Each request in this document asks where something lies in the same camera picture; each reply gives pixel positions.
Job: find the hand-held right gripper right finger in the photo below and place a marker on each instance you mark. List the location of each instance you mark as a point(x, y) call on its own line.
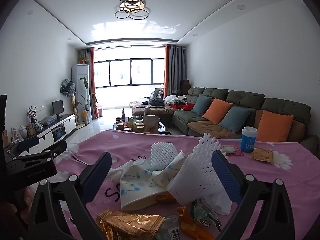
point(225, 176)

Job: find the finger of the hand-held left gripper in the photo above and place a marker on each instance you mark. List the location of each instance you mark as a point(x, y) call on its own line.
point(56, 148)

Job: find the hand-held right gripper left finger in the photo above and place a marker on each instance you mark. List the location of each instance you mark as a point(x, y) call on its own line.
point(97, 175)

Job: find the white foam net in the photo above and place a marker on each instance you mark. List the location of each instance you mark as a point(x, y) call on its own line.
point(197, 175)
point(162, 152)

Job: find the clear green wrapper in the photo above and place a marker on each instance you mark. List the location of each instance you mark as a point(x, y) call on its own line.
point(203, 215)

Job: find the crushed white paper cup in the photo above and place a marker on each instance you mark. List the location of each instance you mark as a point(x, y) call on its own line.
point(140, 187)

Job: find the person's left hand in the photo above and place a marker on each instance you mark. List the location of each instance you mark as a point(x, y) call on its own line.
point(28, 195)

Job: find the white black TV cabinet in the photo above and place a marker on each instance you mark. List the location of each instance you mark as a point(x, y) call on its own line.
point(67, 123)

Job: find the blue white porcelain pot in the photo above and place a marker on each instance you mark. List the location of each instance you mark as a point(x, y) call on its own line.
point(39, 127)

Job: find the grey plastic bag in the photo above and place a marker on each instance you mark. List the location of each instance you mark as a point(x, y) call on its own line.
point(48, 120)

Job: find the glass pyramid ornament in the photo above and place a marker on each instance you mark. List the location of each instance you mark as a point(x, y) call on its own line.
point(16, 136)

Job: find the plant in blue vase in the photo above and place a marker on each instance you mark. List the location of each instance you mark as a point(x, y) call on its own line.
point(32, 120)

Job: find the tan patterned box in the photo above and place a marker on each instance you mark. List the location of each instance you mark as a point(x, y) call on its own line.
point(6, 138)

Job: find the white porcelain jar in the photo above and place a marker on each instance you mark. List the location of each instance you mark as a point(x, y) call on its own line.
point(22, 131)

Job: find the blue white cup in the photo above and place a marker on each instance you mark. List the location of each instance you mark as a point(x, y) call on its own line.
point(248, 142)

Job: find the black monitor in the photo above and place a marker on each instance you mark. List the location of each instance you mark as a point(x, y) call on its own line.
point(57, 107)

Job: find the tan snack packet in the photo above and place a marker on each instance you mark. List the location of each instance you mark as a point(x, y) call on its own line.
point(261, 155)

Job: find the tall green plant in vase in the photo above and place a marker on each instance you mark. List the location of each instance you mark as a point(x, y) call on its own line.
point(85, 116)

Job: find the brown sofa seat pad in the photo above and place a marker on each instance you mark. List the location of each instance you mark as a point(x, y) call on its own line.
point(207, 127)

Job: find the pink floral blanket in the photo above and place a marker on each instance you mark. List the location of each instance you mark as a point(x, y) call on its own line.
point(140, 140)

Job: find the gold foil wrapper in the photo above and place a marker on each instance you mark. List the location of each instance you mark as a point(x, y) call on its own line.
point(125, 223)

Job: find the large blue cushion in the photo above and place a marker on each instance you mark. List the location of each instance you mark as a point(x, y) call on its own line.
point(235, 120)

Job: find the small grey bin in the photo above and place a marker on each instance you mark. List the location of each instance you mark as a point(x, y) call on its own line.
point(100, 112)

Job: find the group of glass jars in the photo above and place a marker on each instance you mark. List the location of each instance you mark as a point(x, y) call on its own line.
point(130, 125)

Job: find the orange wrapper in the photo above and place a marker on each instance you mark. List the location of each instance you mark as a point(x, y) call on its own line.
point(190, 227)

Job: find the covered standing fan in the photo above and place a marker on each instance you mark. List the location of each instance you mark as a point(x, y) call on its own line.
point(67, 86)

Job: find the dark wine bottle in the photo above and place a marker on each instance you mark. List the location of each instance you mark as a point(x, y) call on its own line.
point(123, 116)

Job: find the small orange cushion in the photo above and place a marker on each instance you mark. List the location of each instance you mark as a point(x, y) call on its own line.
point(216, 111)

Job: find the large orange cushion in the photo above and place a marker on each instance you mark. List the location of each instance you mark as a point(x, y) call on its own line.
point(273, 126)

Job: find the tan paper bag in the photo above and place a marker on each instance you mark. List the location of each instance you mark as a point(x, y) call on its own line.
point(151, 123)

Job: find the small blue cushion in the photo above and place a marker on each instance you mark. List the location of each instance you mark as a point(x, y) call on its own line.
point(201, 105)

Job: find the clear barcode packet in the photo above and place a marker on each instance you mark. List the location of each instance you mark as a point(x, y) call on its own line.
point(170, 230)

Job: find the white standing air conditioner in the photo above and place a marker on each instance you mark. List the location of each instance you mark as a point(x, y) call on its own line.
point(78, 75)

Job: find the grey orange curtain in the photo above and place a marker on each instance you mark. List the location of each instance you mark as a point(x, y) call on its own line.
point(172, 70)
point(92, 80)

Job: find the dark glass coffee table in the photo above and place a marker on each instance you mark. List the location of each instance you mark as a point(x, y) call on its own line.
point(163, 127)

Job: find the red cloth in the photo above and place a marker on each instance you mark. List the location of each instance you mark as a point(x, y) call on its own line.
point(188, 107)

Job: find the green sectional sofa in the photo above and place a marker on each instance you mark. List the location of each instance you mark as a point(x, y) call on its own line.
point(245, 97)

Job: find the small potted plant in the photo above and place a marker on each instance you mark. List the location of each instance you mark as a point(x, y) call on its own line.
point(82, 60)

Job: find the pile of light clothes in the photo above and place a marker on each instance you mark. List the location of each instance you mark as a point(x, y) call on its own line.
point(172, 98)

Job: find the black clothes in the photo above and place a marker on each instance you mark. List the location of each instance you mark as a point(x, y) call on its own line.
point(156, 102)

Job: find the large window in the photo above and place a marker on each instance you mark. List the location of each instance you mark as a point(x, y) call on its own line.
point(120, 72)

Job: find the grey chair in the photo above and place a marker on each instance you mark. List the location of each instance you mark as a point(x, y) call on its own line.
point(157, 93)

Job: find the picture frame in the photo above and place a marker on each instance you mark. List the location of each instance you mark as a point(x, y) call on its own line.
point(31, 129)

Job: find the wall sockets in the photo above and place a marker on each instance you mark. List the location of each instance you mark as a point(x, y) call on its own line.
point(41, 108)

